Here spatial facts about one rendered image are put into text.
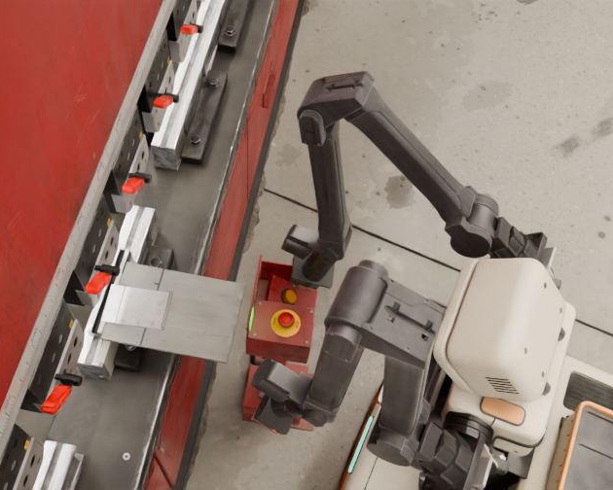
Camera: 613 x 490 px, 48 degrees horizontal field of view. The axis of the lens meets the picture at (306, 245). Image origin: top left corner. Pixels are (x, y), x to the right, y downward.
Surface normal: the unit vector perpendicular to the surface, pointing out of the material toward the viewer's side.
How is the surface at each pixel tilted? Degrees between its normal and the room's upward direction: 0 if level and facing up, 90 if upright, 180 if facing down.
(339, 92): 31
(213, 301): 0
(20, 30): 90
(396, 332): 13
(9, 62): 90
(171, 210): 0
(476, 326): 43
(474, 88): 0
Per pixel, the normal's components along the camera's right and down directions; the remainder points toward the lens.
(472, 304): -0.56, -0.62
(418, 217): 0.07, -0.48
